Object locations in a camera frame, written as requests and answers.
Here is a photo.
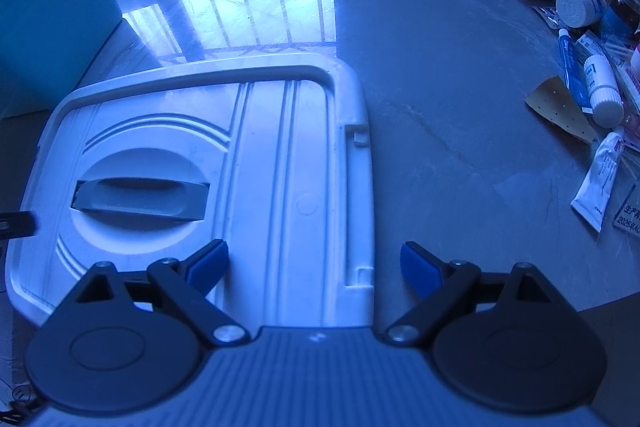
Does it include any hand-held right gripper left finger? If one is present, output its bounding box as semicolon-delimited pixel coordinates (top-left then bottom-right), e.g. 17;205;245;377
60;239;252;348

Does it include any small white capped pill bottle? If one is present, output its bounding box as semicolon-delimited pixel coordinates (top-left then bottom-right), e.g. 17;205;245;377
555;0;609;28

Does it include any blue ointment tube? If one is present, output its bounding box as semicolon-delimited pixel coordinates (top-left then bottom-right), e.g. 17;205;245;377
557;28;594;114

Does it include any brown glass bottle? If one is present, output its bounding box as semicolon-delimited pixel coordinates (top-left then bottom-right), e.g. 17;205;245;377
599;0;640;42

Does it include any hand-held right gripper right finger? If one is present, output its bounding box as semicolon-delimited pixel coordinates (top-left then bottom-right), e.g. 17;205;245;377
377;241;571;348

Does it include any white ointment tube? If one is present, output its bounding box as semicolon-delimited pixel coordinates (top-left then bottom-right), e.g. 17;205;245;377
571;131;626;234

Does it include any tan perforated plaster patch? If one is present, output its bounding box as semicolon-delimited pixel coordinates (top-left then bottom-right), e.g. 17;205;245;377
525;76;599;146

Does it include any white storage bin lid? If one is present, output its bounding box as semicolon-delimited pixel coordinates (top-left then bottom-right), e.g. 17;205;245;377
5;52;376;329

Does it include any grey desktop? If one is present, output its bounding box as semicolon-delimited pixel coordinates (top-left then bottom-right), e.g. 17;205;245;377
0;0;640;323

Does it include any teal plastic storage bin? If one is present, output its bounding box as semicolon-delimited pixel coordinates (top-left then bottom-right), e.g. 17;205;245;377
0;0;124;120

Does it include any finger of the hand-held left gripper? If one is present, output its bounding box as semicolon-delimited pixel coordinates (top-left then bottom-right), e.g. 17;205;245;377
0;211;42;242

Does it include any pale printed medicine box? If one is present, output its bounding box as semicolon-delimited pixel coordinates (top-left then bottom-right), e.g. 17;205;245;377
612;181;640;234

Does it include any white ribbed cap bottle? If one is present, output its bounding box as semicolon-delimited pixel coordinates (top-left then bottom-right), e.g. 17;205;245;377
583;56;625;128

